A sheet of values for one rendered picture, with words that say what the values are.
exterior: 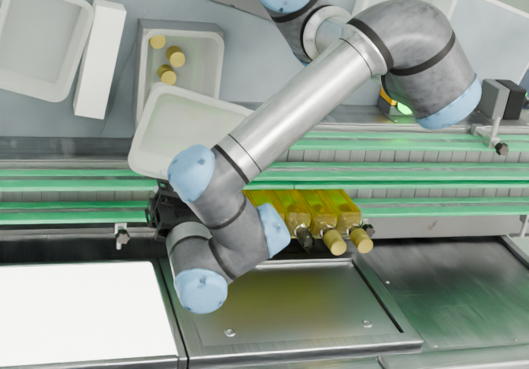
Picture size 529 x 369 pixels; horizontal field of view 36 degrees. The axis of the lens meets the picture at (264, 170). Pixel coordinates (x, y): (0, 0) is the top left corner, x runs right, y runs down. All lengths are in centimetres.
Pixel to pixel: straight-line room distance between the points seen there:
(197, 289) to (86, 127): 72
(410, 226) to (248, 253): 88
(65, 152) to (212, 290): 65
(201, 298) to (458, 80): 51
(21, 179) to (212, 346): 52
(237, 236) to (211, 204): 7
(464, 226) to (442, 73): 91
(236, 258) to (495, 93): 102
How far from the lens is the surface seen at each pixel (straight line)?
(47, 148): 178
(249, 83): 186
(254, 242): 121
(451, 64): 126
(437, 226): 207
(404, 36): 120
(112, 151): 177
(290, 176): 174
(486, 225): 215
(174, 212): 136
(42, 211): 172
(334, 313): 166
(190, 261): 124
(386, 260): 195
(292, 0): 157
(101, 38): 171
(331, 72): 118
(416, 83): 126
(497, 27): 208
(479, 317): 184
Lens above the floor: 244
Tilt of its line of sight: 59 degrees down
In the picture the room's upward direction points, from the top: 148 degrees clockwise
